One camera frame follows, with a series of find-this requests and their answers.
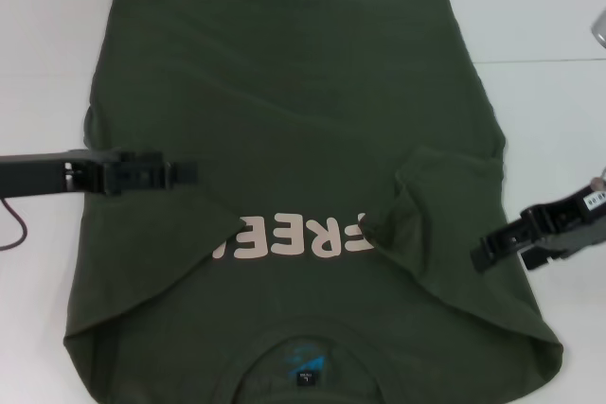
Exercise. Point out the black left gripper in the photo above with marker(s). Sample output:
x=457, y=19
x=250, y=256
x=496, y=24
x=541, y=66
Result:
x=42, y=174

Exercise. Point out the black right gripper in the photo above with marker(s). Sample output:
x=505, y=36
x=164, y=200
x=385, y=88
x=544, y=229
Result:
x=573, y=219

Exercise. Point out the dark green FREE! t-shirt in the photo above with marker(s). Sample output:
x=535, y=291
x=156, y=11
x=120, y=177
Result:
x=284, y=92

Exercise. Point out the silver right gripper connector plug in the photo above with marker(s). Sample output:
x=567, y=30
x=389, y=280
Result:
x=597, y=179

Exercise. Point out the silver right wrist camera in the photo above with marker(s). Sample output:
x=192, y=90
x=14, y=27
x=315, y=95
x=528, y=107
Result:
x=600, y=30

